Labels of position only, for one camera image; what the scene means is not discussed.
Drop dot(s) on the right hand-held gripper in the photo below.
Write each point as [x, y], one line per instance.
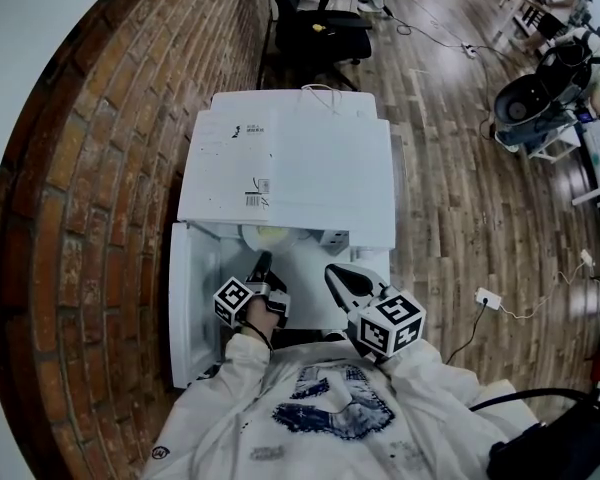
[390, 325]

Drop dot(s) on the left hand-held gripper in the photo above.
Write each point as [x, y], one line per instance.
[232, 302]

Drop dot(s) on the white round plate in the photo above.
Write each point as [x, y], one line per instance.
[260, 244]

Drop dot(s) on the white microwave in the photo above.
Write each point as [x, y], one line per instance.
[330, 168]

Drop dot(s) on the person's right forearm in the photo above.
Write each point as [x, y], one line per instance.
[415, 368]

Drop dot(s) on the person's left forearm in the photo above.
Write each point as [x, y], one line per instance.
[257, 318]

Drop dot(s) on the person's right shoe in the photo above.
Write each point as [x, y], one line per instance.
[335, 337]

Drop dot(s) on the black wristband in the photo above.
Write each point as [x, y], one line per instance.
[268, 340]

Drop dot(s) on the white power strip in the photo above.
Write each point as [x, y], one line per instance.
[469, 50]
[487, 299]

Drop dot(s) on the person's white printed shirt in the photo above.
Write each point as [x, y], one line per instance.
[330, 443]

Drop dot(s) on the white charger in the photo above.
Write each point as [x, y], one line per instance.
[587, 257]

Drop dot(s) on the black office chair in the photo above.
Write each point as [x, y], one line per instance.
[325, 38]

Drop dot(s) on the black round bucket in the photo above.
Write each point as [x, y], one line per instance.
[525, 98]

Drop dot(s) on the black bag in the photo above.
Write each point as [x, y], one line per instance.
[555, 450]

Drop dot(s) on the white stool frame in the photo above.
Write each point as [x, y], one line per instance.
[555, 152]

